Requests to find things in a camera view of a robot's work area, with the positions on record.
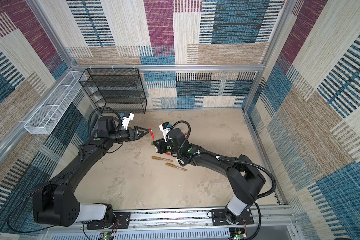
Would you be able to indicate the white wire mesh basket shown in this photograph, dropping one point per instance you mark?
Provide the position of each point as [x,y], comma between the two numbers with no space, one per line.
[48,115]

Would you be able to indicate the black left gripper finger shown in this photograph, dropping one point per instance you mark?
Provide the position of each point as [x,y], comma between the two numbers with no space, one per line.
[140,135]
[140,129]

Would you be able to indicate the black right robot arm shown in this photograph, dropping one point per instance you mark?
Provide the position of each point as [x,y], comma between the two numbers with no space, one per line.
[244,176]

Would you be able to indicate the tan marker pen front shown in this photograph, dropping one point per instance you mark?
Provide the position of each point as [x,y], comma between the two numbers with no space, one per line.
[176,167]

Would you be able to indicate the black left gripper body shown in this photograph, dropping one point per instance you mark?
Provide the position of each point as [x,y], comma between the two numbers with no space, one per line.
[130,138]

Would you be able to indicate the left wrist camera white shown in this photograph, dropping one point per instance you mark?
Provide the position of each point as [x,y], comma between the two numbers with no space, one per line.
[126,118]

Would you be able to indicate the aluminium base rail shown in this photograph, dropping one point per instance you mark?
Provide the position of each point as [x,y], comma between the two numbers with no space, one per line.
[278,223]

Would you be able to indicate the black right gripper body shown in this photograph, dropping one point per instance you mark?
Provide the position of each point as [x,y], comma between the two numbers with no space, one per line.
[165,147]

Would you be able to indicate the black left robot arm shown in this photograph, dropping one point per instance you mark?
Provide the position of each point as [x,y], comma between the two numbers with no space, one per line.
[54,203]

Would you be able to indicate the black mesh shelf rack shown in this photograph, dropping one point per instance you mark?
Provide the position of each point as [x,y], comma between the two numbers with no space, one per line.
[120,89]

